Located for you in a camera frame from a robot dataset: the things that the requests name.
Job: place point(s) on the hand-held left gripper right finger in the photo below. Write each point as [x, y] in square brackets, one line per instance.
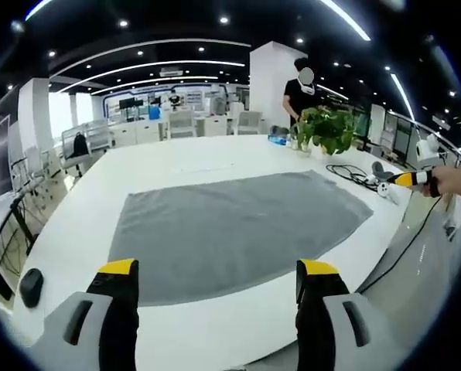
[319, 332]

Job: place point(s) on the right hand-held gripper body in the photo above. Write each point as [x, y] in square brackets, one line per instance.
[427, 183]

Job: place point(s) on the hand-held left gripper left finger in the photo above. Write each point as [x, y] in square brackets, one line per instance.
[114, 332]

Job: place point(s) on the grey towel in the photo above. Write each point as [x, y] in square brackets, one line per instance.
[234, 228]

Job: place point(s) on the person's right hand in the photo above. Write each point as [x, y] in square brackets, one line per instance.
[453, 181]

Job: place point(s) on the white controller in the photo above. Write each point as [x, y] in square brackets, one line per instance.
[389, 191]

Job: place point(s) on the green potted plant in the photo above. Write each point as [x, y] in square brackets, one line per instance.
[327, 129]

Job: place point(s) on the black computer mouse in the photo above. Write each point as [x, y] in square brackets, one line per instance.
[32, 288]

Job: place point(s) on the white office chair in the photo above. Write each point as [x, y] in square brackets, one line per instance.
[182, 123]
[249, 123]

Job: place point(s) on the black jacket on chair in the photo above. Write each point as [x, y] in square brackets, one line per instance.
[76, 146]

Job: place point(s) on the white table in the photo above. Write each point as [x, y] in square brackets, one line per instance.
[199, 154]

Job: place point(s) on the white camera device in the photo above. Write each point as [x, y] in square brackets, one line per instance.
[427, 150]

